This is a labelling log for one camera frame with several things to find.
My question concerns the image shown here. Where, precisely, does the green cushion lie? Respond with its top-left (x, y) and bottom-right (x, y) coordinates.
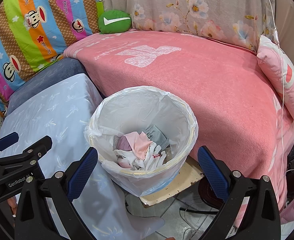
top-left (98, 10), bottom-right (132, 34)

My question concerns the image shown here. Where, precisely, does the grey printed pouch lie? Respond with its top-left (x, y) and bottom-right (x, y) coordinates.
top-left (142, 126), bottom-right (169, 151)

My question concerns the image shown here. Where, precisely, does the blue-grey sofa cushion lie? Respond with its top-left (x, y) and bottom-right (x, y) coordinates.
top-left (6, 57), bottom-right (89, 117)

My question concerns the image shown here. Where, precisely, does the white lined trash bin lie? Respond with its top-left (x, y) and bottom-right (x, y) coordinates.
top-left (84, 85), bottom-right (199, 198)

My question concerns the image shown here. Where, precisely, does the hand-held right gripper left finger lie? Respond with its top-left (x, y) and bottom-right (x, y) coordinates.
top-left (14, 147), bottom-right (99, 240)

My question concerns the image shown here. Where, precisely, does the white sock with red tag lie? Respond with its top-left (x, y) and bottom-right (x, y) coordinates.
top-left (137, 142), bottom-right (168, 171)

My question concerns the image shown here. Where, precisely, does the beige wooden board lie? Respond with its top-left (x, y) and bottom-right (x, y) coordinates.
top-left (139, 155), bottom-right (205, 207)

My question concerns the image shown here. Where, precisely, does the thin white cord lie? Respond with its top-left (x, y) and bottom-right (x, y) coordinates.
top-left (263, 0), bottom-right (286, 157)

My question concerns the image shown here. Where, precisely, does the purple cloth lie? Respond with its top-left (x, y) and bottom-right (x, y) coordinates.
top-left (114, 135), bottom-right (133, 152)

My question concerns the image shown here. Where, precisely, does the pink cloth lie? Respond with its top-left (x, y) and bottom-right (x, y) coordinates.
top-left (123, 131), bottom-right (154, 161)

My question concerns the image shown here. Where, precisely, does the pink blanket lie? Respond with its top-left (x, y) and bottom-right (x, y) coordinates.
top-left (63, 29), bottom-right (294, 211)

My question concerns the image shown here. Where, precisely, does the dark grille fan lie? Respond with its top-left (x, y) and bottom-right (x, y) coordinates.
top-left (198, 179), bottom-right (228, 209)

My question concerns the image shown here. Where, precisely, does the pink pillow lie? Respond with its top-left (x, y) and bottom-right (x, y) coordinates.
top-left (256, 34), bottom-right (294, 126)

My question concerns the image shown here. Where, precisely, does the floral grey pillow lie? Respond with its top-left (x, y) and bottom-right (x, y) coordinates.
top-left (98, 0), bottom-right (277, 53)

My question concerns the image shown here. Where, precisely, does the light blue palm-print tablecloth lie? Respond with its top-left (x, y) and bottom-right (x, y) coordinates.
top-left (0, 73), bottom-right (165, 240)

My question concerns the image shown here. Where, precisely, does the black cable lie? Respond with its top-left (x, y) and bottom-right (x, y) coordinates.
top-left (179, 206), bottom-right (220, 216)

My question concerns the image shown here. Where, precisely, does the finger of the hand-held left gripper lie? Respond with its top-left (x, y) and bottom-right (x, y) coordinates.
top-left (0, 132), bottom-right (20, 159)
top-left (0, 135), bottom-right (53, 171)

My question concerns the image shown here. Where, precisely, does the striped cartoon monkey quilt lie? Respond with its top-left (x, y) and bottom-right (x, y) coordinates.
top-left (0, 0), bottom-right (105, 118)

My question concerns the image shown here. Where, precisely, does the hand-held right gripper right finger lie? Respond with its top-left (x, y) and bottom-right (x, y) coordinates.
top-left (197, 145), bottom-right (282, 240)

